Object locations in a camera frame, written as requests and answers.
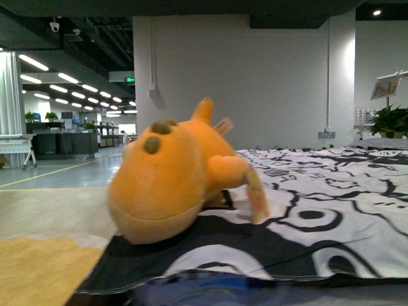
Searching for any framed picture on stand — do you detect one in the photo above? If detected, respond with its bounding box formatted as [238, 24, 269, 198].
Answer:
[370, 70, 407, 100]

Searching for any orange plush dinosaur toy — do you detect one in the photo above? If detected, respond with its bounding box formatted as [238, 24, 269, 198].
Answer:
[108, 98, 270, 245]

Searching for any white security dome camera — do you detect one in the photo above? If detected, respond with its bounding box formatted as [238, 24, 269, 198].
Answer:
[49, 21, 60, 33]

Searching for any green exit sign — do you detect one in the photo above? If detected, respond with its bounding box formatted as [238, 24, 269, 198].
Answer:
[126, 77, 135, 84]

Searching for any striped pillow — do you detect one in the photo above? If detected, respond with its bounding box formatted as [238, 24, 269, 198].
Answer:
[348, 138, 408, 150]

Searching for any white folding table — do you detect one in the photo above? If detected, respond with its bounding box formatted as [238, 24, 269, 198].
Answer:
[1, 134, 37, 170]

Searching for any potted green plant right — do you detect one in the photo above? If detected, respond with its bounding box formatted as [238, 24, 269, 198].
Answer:
[370, 106, 407, 139]

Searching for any yellow and grey round rug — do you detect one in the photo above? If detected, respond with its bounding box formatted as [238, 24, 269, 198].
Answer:
[1, 232, 108, 305]

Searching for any black and white bed quilt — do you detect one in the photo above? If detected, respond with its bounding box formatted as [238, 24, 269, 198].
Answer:
[78, 143, 407, 294]

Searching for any grey wall power outlet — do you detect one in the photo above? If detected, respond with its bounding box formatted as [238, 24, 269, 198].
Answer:
[318, 131, 336, 139]

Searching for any dark office counter desk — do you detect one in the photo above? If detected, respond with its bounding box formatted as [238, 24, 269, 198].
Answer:
[25, 122, 99, 160]

